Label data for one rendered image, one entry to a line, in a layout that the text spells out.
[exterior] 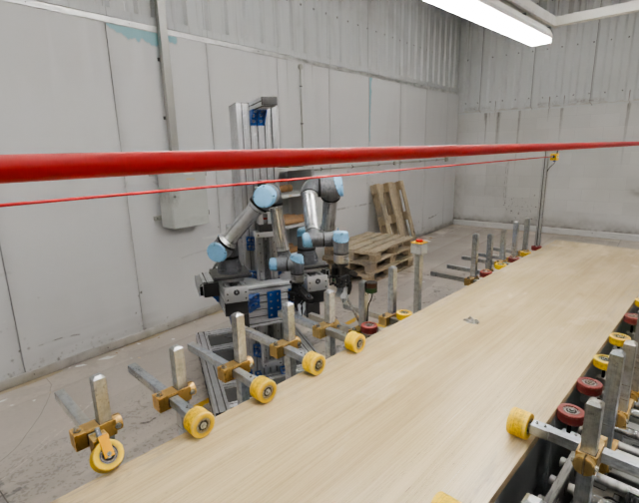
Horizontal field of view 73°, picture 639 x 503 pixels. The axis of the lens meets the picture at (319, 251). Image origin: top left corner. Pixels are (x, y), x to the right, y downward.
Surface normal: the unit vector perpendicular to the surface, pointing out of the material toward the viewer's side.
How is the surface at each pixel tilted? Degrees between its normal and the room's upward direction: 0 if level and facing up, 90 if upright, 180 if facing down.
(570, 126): 90
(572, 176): 90
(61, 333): 90
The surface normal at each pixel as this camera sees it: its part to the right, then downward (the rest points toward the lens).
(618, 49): -0.63, 0.19
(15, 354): 0.78, 0.13
